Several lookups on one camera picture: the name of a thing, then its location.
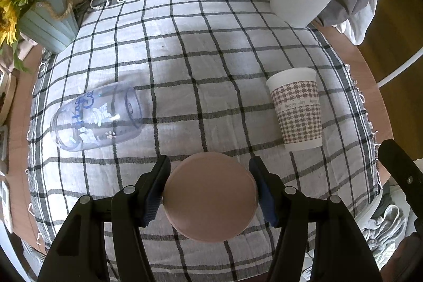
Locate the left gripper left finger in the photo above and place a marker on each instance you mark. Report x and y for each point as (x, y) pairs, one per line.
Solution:
(78, 252)

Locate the pink plastic cup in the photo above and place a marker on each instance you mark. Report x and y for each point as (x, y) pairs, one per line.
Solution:
(210, 197)

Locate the checkered paper cup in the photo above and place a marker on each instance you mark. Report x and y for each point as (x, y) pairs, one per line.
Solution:
(295, 97)

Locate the white remote control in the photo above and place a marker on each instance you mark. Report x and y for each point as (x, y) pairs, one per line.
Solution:
(6, 206)

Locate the clear printed glass jar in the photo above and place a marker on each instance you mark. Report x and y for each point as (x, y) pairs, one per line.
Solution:
(105, 116)

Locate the black white plaid tablecloth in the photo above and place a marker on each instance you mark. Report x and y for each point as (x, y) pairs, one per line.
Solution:
(199, 68)

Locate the light blue ribbed flowerpot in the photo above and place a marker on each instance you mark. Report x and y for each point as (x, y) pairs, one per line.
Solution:
(50, 23)

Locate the white metal chair frame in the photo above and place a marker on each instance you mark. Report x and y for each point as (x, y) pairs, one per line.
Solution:
(407, 64)

